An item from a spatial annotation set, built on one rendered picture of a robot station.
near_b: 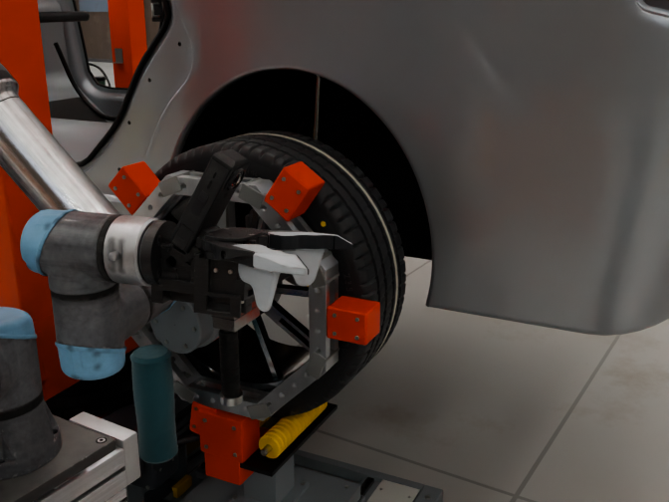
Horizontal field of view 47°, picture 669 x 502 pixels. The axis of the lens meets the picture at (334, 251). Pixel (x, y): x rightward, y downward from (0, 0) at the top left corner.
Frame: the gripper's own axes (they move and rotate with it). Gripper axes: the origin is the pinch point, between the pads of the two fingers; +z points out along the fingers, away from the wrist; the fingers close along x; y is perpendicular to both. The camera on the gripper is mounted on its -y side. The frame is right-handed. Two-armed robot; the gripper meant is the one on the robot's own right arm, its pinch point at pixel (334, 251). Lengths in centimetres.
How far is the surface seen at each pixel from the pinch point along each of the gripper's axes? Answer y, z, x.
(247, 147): -5, -45, -81
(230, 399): 41, -35, -53
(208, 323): 30, -45, -64
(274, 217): 8, -34, -71
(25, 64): -21, -97, -76
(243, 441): 62, -44, -80
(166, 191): 5, -61, -75
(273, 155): -3, -38, -80
